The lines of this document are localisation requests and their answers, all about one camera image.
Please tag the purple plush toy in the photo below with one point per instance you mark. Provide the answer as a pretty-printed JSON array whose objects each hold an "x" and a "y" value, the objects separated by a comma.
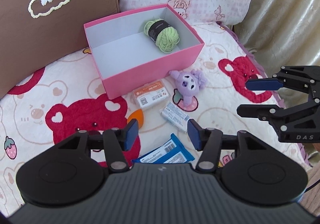
[{"x": 188, "y": 84}]

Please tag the orange makeup sponge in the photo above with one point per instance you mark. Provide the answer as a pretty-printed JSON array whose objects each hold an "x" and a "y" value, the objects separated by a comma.
[{"x": 139, "y": 116}]

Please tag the pink cardboard box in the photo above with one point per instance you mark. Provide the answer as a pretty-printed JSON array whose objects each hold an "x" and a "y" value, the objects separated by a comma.
[{"x": 126, "y": 58}]

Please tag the bear pattern bed blanket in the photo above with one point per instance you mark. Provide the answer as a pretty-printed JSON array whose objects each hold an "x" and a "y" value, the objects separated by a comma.
[{"x": 70, "y": 96}]

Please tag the green yarn ball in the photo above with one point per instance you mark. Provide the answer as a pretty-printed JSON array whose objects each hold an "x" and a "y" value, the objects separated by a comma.
[{"x": 164, "y": 36}]

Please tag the brown embroidered pillow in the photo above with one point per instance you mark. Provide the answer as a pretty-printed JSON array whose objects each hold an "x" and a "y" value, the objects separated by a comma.
[{"x": 34, "y": 33}]

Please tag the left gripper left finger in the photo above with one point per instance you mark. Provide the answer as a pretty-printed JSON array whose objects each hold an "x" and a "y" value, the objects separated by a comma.
[{"x": 116, "y": 142}]

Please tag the clear box orange label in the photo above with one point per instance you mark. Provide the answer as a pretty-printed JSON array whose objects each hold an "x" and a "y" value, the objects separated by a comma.
[{"x": 150, "y": 94}]

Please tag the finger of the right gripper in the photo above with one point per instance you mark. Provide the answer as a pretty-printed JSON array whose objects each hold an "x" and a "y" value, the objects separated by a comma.
[
  {"x": 262, "y": 112},
  {"x": 304, "y": 79}
]

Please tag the blue snack packet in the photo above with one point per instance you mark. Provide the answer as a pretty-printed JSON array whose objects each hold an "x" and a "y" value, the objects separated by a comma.
[{"x": 171, "y": 152}]

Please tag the white pack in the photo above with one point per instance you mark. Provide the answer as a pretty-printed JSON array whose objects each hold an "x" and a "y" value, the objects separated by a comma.
[{"x": 176, "y": 116}]

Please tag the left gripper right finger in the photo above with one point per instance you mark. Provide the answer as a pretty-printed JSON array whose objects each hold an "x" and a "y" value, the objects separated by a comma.
[{"x": 209, "y": 142}]

